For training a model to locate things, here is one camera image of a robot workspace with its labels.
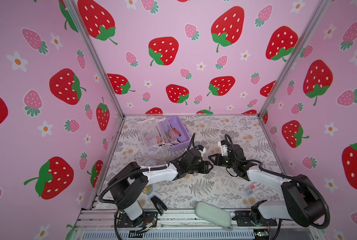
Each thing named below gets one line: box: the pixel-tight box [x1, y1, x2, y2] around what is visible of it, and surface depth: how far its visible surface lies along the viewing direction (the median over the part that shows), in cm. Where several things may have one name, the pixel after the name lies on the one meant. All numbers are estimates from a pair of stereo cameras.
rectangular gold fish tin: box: [142, 184, 153, 196], surface depth 81 cm
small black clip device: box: [150, 195, 168, 216], surface depth 79 cm
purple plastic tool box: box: [138, 116, 191, 151], surface depth 106 cm
